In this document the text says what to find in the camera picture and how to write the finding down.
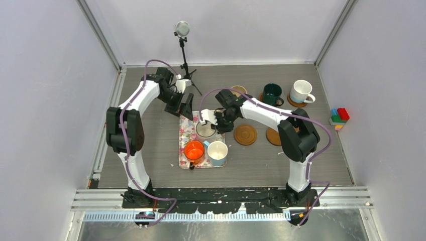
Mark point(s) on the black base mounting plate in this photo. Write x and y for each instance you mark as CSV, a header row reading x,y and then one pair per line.
x,y
218,200

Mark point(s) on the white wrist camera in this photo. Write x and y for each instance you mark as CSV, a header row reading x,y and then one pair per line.
x,y
207,115
182,83

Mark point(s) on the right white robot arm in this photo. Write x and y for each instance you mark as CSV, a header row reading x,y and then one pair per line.
x,y
298,136

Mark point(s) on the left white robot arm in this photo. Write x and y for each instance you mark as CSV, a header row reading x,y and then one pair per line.
x,y
125,133

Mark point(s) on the colourful toy block stack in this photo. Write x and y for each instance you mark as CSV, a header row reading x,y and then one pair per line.
x,y
339,117

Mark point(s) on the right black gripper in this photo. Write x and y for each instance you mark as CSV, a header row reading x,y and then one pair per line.
x,y
220,127

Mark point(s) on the white light blue mug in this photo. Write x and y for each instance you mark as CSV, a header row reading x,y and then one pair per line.
x,y
217,152

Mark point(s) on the white mug blue base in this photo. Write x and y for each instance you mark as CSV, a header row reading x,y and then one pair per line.
x,y
301,92

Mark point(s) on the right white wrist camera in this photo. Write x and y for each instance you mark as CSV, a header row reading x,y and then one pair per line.
x,y
207,115

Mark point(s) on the dark green mug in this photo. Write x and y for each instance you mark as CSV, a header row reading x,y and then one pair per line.
x,y
271,95

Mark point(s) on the floral serving tray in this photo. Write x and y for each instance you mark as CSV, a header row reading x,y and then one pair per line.
x,y
187,133

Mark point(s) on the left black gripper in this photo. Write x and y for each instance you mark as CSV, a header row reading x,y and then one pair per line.
x,y
186,111

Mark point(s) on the white mug brown rim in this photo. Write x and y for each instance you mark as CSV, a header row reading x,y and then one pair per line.
x,y
204,131

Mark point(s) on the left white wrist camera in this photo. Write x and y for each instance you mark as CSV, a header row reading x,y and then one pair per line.
x,y
182,83

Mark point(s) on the orange mug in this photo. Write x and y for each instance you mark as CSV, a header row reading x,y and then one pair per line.
x,y
195,153

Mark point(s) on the beige mug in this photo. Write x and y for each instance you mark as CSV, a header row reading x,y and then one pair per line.
x,y
237,90

